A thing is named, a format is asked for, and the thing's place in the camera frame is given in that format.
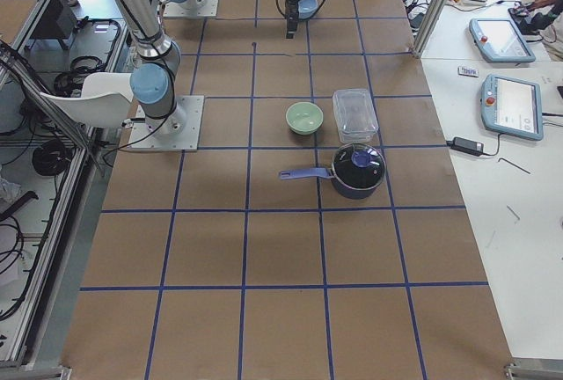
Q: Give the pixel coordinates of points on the green bowl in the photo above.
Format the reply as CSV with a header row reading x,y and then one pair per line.
x,y
304,118

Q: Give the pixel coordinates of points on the blue bowl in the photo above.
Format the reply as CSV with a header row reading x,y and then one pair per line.
x,y
306,8

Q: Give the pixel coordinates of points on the clear plastic food container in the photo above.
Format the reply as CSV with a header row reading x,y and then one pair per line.
x,y
355,115

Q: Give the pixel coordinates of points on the dark blue saucepan with lid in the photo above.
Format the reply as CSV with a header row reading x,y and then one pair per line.
x,y
356,170

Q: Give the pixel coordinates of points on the small white label box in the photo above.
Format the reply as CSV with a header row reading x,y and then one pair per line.
x,y
467,71

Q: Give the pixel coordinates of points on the upper teach pendant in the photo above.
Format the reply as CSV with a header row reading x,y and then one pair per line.
x,y
500,41

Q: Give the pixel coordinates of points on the teach pendant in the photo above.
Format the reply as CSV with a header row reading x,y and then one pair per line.
x,y
500,41
512,106

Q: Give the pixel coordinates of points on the white plastic chair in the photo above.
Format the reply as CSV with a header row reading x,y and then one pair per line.
x,y
104,101

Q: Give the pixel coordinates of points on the black power adapter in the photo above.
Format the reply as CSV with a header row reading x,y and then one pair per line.
x,y
466,146

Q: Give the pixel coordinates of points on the lower teach pendant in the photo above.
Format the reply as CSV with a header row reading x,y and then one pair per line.
x,y
512,106

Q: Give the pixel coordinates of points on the black allen key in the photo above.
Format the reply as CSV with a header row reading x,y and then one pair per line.
x,y
517,166

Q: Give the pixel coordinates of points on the aluminium frame post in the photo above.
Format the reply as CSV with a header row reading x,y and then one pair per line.
x,y
427,27

